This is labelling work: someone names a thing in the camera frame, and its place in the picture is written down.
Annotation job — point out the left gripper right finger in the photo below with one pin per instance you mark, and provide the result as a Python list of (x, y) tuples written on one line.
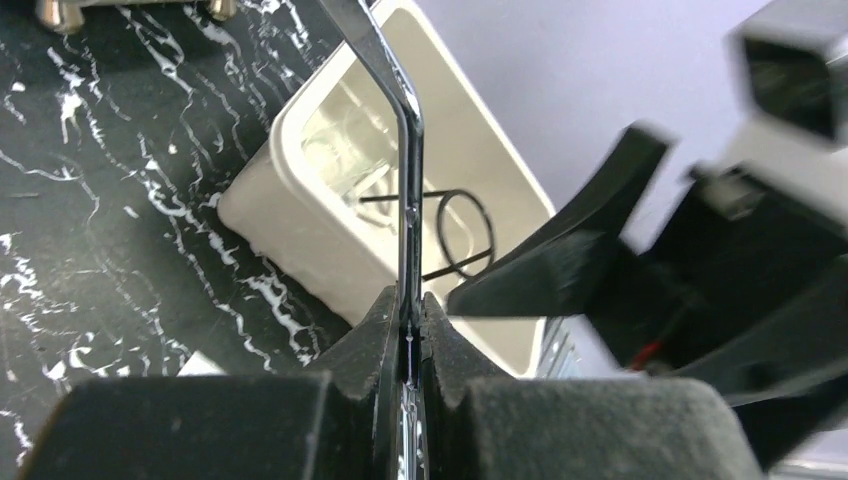
[(485, 424)]

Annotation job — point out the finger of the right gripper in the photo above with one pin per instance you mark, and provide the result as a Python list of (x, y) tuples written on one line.
[(555, 270)]

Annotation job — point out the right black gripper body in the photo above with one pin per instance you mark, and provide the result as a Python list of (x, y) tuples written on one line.
[(755, 306)]

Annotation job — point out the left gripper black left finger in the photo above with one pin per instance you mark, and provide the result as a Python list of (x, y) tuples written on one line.
[(335, 419)]

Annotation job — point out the metal crucible tongs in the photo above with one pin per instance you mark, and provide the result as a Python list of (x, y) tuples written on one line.
[(361, 31)]

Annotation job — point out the beige plastic bin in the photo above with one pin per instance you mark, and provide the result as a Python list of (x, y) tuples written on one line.
[(319, 198)]

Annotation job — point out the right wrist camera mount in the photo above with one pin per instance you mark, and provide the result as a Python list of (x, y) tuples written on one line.
[(793, 79)]

